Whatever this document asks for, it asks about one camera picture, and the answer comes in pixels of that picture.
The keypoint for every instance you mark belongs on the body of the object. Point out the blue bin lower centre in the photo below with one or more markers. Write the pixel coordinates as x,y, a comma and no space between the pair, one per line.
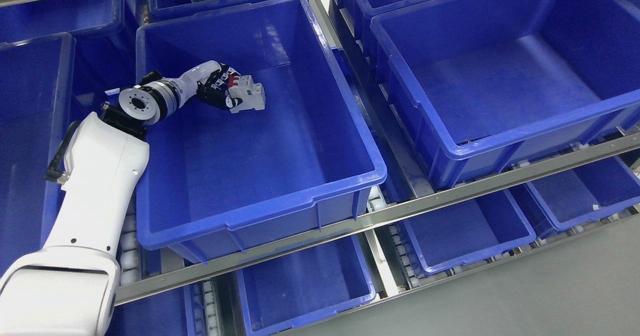
303,287

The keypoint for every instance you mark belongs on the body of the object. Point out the blue bin left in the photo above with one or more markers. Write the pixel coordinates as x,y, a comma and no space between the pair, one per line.
35,101

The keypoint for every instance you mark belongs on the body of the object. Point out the blue bin far right lower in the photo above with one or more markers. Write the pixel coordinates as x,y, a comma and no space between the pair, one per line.
570,198

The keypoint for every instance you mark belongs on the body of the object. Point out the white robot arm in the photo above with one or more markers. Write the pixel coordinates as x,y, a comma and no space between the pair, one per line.
69,286

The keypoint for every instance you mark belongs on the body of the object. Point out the metal shelf rail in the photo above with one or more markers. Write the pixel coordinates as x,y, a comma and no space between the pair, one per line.
627,141

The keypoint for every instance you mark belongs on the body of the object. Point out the large blue bin right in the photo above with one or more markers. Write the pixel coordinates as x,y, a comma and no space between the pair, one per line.
482,85

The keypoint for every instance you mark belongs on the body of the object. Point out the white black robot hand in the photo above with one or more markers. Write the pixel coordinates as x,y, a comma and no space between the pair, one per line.
208,82

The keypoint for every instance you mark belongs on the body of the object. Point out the large blue bin centre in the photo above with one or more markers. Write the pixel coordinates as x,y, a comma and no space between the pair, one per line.
219,182

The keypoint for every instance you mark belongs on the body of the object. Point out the white red circuit breaker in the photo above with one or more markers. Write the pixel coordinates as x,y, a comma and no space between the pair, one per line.
252,94

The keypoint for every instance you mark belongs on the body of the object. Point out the large blue bin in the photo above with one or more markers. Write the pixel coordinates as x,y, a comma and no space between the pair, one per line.
482,85
219,182

